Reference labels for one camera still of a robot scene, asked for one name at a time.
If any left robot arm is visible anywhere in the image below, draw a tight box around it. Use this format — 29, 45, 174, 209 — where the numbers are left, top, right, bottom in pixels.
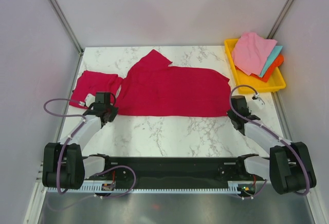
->
42, 92, 119, 195

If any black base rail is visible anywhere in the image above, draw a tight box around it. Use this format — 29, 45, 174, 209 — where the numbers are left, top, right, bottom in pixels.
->
99, 155, 273, 190

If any pink t-shirt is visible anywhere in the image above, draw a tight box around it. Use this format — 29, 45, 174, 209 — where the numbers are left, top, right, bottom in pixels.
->
231, 32, 277, 76

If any light blue t-shirt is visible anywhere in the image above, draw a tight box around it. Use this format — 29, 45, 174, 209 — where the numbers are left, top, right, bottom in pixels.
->
263, 46, 283, 69

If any left aluminium frame post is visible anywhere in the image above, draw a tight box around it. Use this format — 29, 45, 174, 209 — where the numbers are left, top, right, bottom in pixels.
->
48, 0, 84, 55

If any orange t-shirt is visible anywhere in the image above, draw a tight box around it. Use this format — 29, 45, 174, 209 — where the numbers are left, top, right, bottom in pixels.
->
251, 54, 284, 83

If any folded red t-shirt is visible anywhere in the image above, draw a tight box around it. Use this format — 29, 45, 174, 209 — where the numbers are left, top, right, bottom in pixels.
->
69, 70, 123, 108

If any red t-shirt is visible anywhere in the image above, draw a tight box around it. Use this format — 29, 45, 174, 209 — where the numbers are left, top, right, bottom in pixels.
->
116, 50, 231, 118
69, 70, 123, 108

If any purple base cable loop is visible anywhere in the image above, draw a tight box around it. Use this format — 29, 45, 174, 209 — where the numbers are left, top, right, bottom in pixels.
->
94, 166, 138, 199

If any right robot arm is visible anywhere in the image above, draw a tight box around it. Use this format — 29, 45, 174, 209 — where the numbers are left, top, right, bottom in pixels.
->
227, 96, 317, 196

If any aluminium frame post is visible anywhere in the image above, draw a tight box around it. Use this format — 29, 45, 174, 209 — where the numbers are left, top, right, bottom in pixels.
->
267, 0, 295, 39
48, 0, 84, 55

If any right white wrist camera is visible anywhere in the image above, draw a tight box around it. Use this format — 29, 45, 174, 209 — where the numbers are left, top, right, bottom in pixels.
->
252, 94, 265, 109

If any yellow plastic tray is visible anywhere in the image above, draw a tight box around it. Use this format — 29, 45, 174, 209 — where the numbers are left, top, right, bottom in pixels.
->
224, 39, 286, 92

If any right aluminium frame post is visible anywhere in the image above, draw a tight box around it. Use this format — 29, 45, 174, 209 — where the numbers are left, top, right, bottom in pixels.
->
267, 0, 295, 39

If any white slotted cable duct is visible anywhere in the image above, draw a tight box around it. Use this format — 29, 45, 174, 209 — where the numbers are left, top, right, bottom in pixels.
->
47, 181, 258, 194

